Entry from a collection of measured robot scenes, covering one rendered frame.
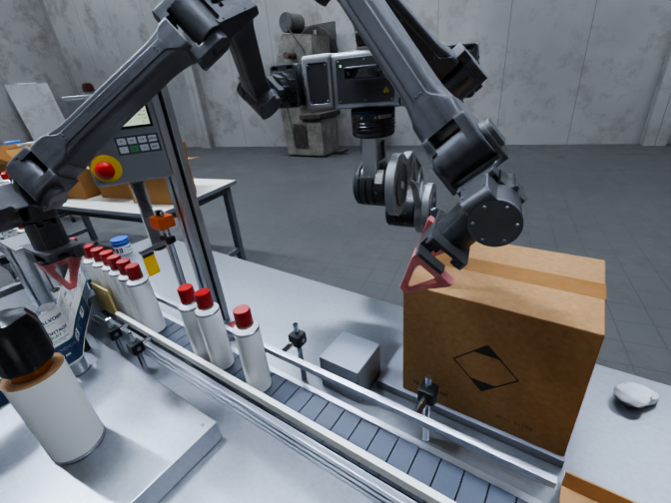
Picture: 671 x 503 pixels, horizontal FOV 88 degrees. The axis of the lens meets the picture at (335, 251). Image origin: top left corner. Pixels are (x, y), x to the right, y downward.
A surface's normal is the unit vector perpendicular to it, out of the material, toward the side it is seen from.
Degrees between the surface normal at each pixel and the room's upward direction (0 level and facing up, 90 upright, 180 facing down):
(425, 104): 75
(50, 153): 66
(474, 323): 90
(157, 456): 0
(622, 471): 0
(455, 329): 90
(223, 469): 0
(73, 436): 90
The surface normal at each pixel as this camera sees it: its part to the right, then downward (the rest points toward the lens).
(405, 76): -0.59, 0.16
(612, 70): -0.40, 0.44
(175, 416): -0.08, -0.89
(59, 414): 0.79, 0.22
